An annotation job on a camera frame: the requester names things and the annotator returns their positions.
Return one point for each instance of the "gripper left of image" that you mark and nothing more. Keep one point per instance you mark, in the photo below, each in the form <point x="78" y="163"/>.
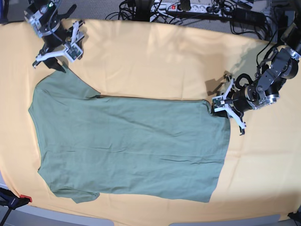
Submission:
<point x="57" y="40"/>

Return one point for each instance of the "gripper right of image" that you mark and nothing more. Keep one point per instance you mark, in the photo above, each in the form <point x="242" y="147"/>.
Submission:
<point x="249" y="96"/>

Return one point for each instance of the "green T-shirt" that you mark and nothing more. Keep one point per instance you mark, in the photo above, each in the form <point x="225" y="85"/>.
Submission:
<point x="92" y="145"/>

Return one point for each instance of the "yellow table cloth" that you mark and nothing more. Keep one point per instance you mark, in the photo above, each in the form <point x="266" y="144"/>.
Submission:
<point x="262" y="171"/>

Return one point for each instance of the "black power adapter brick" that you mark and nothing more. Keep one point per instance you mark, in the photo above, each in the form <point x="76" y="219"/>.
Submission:
<point x="248" y="17"/>

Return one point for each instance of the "white power strip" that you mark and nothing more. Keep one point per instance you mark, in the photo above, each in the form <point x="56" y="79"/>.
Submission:
<point x="169" y="8"/>

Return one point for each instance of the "black clamp right corner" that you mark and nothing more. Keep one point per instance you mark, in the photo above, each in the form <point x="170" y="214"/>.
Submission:
<point x="295" y="216"/>

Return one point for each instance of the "blue clamp with red tip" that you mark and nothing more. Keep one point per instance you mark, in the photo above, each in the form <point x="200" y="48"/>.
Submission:
<point x="9" y="199"/>

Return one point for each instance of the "white wrist camera right of image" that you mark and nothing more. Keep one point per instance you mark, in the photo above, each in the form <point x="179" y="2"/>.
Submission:
<point x="218" y="104"/>

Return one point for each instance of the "white wrist camera of image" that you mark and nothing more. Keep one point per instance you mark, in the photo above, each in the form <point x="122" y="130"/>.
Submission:
<point x="73" y="52"/>
<point x="218" y="104"/>

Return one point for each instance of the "white wrist camera left of image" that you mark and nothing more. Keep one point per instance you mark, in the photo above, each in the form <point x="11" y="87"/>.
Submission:
<point x="73" y="52"/>

